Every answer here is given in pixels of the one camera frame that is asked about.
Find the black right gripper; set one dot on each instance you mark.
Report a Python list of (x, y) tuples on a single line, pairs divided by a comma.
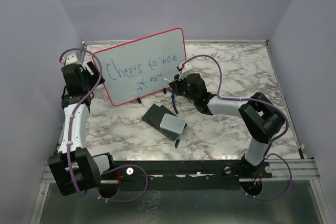
[(176, 83)]

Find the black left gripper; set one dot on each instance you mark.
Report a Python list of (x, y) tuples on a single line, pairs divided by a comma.
[(95, 77)]

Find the pink framed whiteboard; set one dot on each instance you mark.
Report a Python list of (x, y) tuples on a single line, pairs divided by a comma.
[(136, 68)]

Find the blue marker cap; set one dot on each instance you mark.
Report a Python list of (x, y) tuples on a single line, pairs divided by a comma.
[(177, 143)]

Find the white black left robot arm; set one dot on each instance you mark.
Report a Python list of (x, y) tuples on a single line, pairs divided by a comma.
[(74, 169)]

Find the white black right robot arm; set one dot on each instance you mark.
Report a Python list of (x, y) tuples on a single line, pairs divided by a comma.
[(262, 119)]

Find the blue handled pliers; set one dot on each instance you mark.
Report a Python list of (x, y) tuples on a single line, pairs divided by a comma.
[(174, 103)]

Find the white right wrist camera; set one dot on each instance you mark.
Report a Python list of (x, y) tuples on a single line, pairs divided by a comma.
[(184, 69)]

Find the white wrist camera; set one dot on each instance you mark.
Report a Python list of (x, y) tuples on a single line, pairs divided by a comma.
[(72, 59), (184, 69)]

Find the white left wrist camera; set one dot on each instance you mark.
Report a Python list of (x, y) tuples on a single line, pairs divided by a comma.
[(72, 59)]

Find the aluminium table edge frame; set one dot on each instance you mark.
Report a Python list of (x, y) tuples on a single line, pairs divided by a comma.
[(236, 68)]

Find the black front mounting rail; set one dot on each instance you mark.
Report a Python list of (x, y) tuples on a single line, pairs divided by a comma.
[(184, 175)]

